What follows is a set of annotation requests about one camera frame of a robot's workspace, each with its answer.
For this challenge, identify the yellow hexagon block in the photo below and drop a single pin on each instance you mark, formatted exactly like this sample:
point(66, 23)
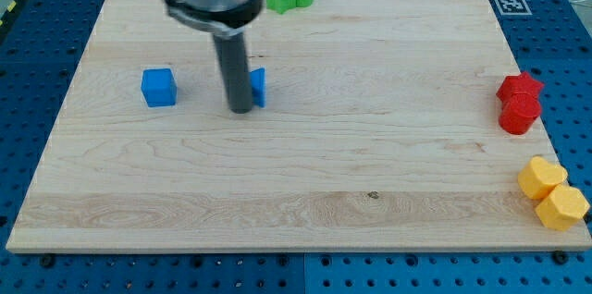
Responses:
point(562, 208)

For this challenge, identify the red cylinder block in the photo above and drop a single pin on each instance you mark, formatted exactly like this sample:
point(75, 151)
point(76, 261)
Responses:
point(518, 113)

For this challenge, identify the light wooden board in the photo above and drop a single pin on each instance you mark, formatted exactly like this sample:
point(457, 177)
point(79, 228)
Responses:
point(380, 133)

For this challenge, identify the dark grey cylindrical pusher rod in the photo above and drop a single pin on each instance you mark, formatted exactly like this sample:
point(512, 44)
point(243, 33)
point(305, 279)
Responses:
point(234, 68)

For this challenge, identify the red star block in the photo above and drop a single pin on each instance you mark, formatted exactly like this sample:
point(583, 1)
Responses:
point(523, 83)

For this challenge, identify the yellow black hazard tape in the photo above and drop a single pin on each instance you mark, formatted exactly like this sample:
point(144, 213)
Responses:
point(9, 12)

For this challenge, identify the blue triangle block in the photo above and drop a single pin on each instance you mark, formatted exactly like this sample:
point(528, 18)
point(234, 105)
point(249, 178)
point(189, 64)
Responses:
point(258, 86)

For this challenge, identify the white fiducial marker tag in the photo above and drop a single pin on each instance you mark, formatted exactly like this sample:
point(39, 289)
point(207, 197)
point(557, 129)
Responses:
point(513, 7)

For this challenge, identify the yellow heart block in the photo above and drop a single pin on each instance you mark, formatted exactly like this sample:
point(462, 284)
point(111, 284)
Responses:
point(539, 177)

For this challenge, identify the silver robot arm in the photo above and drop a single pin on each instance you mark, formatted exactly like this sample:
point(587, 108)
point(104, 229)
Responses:
point(225, 21)

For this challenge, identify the blue cube block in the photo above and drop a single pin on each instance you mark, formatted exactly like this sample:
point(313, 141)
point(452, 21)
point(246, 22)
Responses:
point(159, 87)

